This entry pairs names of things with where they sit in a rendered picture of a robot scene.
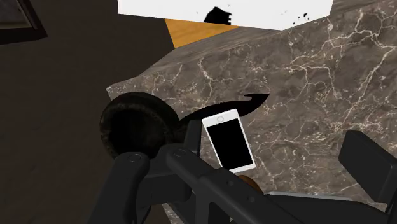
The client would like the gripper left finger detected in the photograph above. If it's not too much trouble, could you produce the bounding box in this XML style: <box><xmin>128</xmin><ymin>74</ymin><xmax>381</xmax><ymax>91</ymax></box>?
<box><xmin>88</xmin><ymin>119</ymin><xmax>303</xmax><ymax>224</ymax></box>

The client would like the white phone with black screen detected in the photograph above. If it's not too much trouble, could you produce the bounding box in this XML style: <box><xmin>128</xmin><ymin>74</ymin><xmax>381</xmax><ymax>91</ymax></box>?
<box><xmin>202</xmin><ymin>108</ymin><xmax>257</xmax><ymax>174</ymax></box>

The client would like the black flat hooked tool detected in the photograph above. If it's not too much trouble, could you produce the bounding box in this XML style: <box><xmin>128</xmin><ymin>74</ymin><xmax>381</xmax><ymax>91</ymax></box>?
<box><xmin>182</xmin><ymin>93</ymin><xmax>270</xmax><ymax>122</ymax></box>

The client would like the dark framed wall picture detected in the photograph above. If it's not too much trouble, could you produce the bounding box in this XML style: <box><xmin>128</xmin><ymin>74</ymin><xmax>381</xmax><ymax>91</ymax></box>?
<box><xmin>0</xmin><ymin>0</ymin><xmax>48</xmax><ymax>45</ymax></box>

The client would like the black round bowl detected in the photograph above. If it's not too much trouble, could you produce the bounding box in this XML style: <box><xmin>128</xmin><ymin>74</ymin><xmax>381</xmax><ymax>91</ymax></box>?
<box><xmin>99</xmin><ymin>91</ymin><xmax>184</xmax><ymax>160</ymax></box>

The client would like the small brown round thing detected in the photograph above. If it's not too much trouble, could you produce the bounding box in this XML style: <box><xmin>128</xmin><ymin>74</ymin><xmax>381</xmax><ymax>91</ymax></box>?
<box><xmin>238</xmin><ymin>174</ymin><xmax>265</xmax><ymax>195</ymax></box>

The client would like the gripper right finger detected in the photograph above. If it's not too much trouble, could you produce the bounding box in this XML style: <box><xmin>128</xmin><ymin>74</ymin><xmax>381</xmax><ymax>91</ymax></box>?
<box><xmin>338</xmin><ymin>130</ymin><xmax>397</xmax><ymax>216</ymax></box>

